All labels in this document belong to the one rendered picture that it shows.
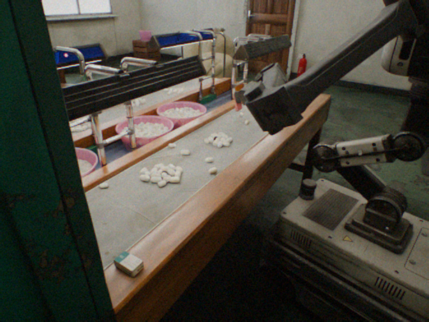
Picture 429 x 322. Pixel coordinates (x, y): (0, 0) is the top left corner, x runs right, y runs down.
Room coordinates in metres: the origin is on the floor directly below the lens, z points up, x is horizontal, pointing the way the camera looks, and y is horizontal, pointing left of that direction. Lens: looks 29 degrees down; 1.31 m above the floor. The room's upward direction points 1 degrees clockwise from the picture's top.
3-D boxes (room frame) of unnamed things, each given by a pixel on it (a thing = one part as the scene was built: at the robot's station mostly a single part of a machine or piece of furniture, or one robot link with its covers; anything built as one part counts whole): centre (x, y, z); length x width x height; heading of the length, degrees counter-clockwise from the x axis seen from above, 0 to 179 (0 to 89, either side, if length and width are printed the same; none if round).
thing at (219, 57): (4.33, 0.07, 0.40); 0.74 x 0.56 x 0.38; 148
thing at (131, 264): (0.47, 0.19, 0.77); 0.06 x 0.04 x 0.02; 58
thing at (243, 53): (1.73, -0.27, 1.08); 0.62 x 0.08 x 0.07; 148
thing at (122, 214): (1.25, -0.04, 0.73); 1.81 x 0.30 x 0.02; 148
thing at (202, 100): (1.99, 0.13, 0.90); 0.20 x 0.19 x 0.45; 148
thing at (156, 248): (1.14, -0.22, 0.67); 1.81 x 0.12 x 0.19; 148
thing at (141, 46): (6.85, 1.57, 0.32); 0.42 x 0.42 x 0.64; 57
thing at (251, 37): (1.78, -0.21, 0.90); 0.20 x 0.19 x 0.45; 148
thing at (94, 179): (1.34, 0.11, 0.71); 1.81 x 0.05 x 0.11; 148
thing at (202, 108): (1.52, 0.19, 0.72); 0.27 x 0.27 x 0.10
